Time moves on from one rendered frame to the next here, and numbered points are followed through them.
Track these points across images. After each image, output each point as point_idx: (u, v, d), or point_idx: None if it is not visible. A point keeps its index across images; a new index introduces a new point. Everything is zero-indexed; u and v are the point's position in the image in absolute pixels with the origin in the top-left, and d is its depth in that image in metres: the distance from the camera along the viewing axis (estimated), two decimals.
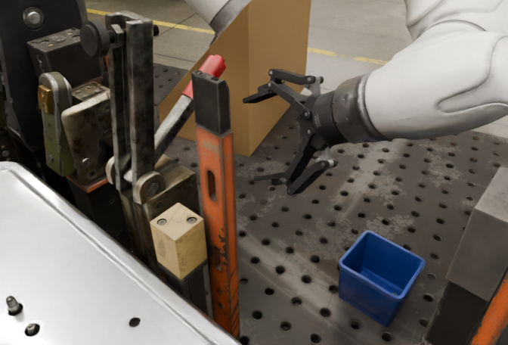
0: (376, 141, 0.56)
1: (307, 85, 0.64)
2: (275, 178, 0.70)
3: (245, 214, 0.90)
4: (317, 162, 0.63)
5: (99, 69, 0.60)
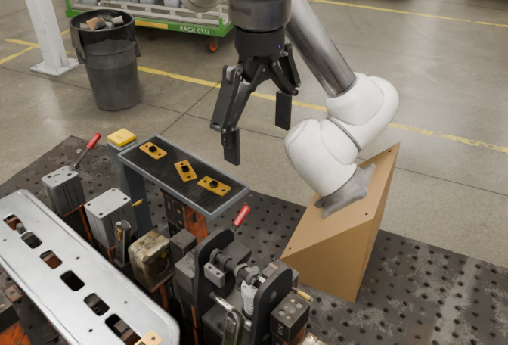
0: (236, 4, 0.59)
1: None
2: None
3: None
4: (227, 74, 0.64)
5: (308, 319, 0.91)
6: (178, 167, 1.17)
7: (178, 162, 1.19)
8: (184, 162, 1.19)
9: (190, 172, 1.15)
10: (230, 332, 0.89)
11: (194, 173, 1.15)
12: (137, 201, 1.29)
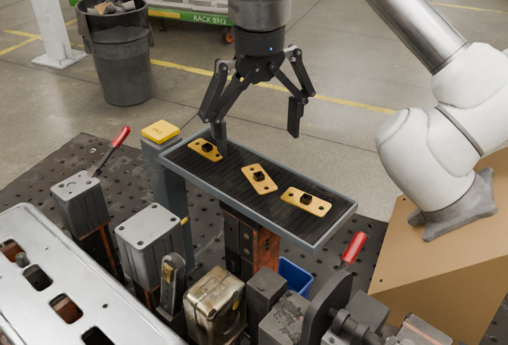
0: (229, 1, 0.60)
1: (286, 53, 0.69)
2: None
3: None
4: None
5: None
6: (247, 174, 0.81)
7: (247, 166, 0.83)
8: (254, 166, 0.83)
9: (267, 180, 0.80)
10: None
11: (273, 183, 0.79)
12: (182, 220, 0.94)
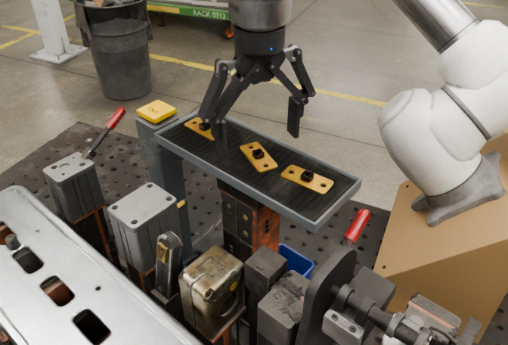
0: (229, 1, 0.60)
1: (286, 53, 0.69)
2: None
3: None
4: None
5: None
6: (246, 152, 0.78)
7: (246, 144, 0.80)
8: (253, 144, 0.80)
9: (267, 158, 0.77)
10: None
11: (273, 161, 0.76)
12: (179, 203, 0.91)
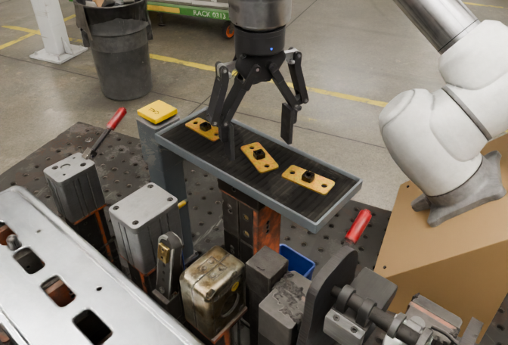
0: (230, 1, 0.60)
1: (286, 55, 0.70)
2: None
3: None
4: None
5: None
6: (247, 152, 0.78)
7: (246, 145, 0.80)
8: (254, 145, 0.80)
9: (267, 158, 0.77)
10: None
11: (274, 161, 0.76)
12: (180, 203, 0.91)
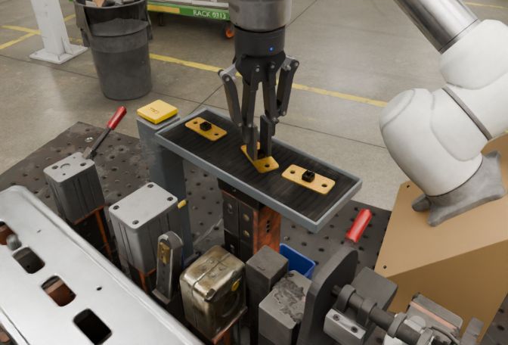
0: (230, 1, 0.60)
1: (283, 61, 0.70)
2: None
3: None
4: None
5: None
6: (247, 152, 0.78)
7: (246, 144, 0.80)
8: None
9: (267, 158, 0.77)
10: None
11: (274, 161, 0.76)
12: (180, 203, 0.91)
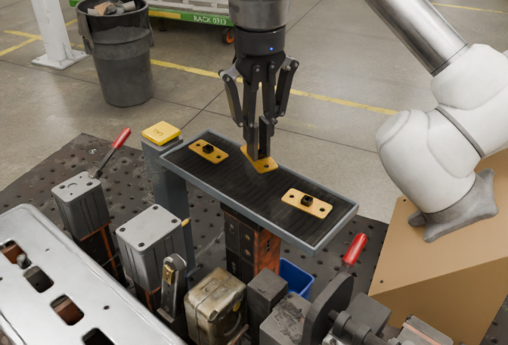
0: (230, 1, 0.60)
1: (283, 61, 0.70)
2: None
3: None
4: (227, 75, 0.67)
5: None
6: (246, 152, 0.78)
7: (246, 145, 0.80)
8: None
9: (267, 158, 0.77)
10: None
11: (273, 161, 0.76)
12: (183, 221, 0.94)
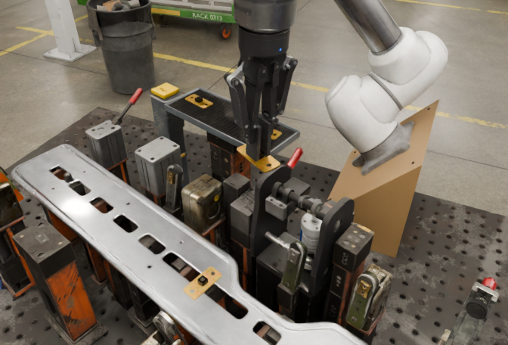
0: (238, 3, 0.59)
1: None
2: None
3: (411, 314, 1.21)
4: None
5: (369, 251, 0.91)
6: (245, 153, 0.78)
7: (242, 146, 0.80)
8: None
9: (267, 157, 0.77)
10: (293, 263, 0.90)
11: (274, 160, 0.77)
12: (181, 154, 1.30)
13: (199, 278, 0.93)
